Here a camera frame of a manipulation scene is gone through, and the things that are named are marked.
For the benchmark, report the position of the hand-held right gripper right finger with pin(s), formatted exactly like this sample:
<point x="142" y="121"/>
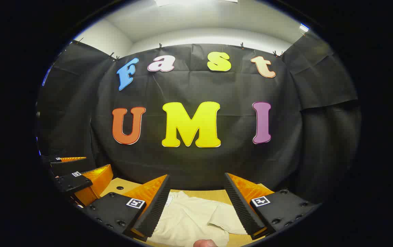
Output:
<point x="241" y="209"/>

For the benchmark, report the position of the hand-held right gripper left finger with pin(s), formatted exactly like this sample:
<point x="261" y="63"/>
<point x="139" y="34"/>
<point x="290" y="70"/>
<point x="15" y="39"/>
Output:
<point x="157" y="209"/>

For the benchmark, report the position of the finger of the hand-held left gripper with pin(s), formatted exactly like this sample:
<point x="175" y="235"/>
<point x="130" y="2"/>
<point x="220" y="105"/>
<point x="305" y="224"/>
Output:
<point x="73" y="181"/>
<point x="69" y="166"/>

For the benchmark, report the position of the cream white sweater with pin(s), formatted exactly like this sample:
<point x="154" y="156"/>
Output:
<point x="189" y="219"/>

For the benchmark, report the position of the black backdrop cloth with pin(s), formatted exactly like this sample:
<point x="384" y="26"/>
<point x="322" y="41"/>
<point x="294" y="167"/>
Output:
<point x="196" y="164"/>

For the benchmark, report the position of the ceiling light panel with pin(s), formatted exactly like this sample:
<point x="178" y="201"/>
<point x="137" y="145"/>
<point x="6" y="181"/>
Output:
<point x="304" y="27"/>

